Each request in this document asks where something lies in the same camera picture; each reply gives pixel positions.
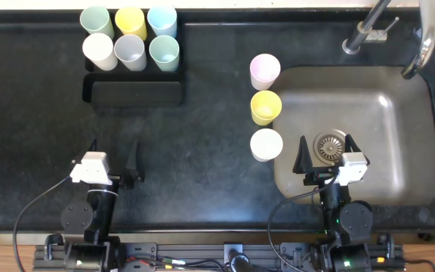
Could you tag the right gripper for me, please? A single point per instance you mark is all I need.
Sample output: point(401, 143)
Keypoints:
point(319, 177)

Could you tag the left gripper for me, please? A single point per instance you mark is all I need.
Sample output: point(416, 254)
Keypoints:
point(125, 181)

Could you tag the yellow cup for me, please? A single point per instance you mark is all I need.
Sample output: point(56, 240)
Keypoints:
point(130, 19)
point(266, 105)

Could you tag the pink cup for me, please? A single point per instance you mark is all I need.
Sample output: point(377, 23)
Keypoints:
point(264, 67)

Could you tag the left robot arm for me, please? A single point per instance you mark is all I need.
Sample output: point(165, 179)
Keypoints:
point(100, 211)

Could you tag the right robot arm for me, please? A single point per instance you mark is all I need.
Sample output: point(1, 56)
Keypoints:
point(355, 219)

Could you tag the white cup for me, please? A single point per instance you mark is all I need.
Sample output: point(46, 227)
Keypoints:
point(266, 143)
point(97, 47)

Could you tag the black tray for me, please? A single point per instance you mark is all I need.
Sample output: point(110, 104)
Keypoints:
point(136, 94)

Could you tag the steel sink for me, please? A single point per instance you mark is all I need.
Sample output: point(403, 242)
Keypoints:
point(391, 132)

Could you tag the grey cup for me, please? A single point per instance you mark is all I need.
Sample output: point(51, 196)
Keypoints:
point(129, 47)

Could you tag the steel tap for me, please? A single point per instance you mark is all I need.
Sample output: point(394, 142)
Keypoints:
point(353, 41)

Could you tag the green cup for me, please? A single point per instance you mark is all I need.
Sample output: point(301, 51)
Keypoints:
point(94, 19)
point(164, 49)

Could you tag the blue cup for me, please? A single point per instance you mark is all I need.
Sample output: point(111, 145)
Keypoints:
point(161, 18)

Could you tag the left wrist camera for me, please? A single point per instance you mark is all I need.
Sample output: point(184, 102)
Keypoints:
point(91, 168)

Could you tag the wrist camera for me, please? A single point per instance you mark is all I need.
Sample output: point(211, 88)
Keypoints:
point(351, 168)
point(91, 168)

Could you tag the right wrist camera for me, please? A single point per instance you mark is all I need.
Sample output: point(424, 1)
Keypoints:
point(351, 168)

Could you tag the mounting rail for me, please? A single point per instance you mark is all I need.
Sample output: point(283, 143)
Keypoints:
point(202, 257)

